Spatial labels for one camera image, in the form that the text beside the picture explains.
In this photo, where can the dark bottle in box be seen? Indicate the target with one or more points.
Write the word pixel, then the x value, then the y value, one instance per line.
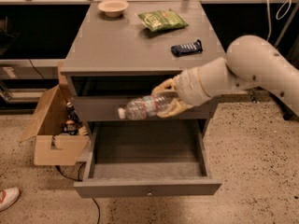
pixel 71 113

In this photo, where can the open cardboard box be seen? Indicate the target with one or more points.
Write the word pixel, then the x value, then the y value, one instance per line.
pixel 53 146

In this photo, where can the green chip bag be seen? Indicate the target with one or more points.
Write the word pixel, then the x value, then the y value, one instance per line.
pixel 162 20

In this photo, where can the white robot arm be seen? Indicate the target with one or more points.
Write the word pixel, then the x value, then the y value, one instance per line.
pixel 250 62

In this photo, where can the open grey lower drawer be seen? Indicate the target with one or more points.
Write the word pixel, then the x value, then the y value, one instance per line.
pixel 147 158

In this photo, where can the closed grey upper drawer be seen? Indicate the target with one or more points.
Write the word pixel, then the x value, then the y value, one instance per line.
pixel 101 108

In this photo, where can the grey wooden drawer cabinet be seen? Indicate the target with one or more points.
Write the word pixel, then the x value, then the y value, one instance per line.
pixel 121 57

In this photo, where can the white orange sneaker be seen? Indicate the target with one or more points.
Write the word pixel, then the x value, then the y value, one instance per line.
pixel 8 197

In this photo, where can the beige ceramic bowl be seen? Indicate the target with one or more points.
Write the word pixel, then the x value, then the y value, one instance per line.
pixel 113 8

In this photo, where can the clear plastic water bottle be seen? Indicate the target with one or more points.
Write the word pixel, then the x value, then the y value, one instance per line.
pixel 146 106

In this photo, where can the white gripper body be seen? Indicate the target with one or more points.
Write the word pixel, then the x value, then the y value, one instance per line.
pixel 189 86

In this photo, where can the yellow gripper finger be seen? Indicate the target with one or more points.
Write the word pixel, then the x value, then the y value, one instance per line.
pixel 167 88
pixel 175 107

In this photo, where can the dark blue snack bar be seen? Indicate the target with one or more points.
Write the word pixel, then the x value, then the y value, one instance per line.
pixel 187 49

